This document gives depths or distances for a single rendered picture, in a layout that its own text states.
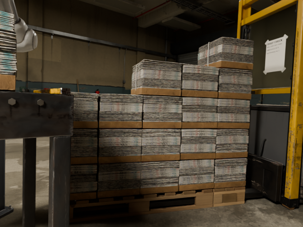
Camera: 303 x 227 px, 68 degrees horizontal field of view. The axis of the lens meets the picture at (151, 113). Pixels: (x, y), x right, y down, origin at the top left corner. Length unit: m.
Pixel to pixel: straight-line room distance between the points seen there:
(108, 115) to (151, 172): 0.50
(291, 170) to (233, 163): 0.41
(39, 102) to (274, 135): 2.02
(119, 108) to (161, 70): 0.39
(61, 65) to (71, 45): 0.77
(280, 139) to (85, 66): 7.35
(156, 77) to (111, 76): 7.51
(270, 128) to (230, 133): 0.60
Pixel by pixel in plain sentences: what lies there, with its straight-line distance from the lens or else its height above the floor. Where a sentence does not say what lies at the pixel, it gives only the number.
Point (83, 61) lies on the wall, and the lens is 8.65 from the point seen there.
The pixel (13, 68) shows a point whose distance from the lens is 0.79.
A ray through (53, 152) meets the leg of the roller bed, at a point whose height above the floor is 0.64.
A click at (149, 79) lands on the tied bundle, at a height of 0.94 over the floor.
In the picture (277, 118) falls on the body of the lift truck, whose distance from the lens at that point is 2.31.
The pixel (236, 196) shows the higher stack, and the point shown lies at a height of 0.07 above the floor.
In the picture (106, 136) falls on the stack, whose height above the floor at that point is 0.55.
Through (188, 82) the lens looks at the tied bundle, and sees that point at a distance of 1.65.
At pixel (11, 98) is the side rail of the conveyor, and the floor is 0.78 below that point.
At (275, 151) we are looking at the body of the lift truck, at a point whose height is 0.39.
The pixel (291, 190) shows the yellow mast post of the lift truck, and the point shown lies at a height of 0.16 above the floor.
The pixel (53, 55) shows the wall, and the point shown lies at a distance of 8.37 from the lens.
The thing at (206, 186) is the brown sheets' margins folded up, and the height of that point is 0.17.
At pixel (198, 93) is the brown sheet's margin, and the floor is 0.86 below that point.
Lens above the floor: 0.79
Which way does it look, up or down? 3 degrees down
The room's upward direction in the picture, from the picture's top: 2 degrees clockwise
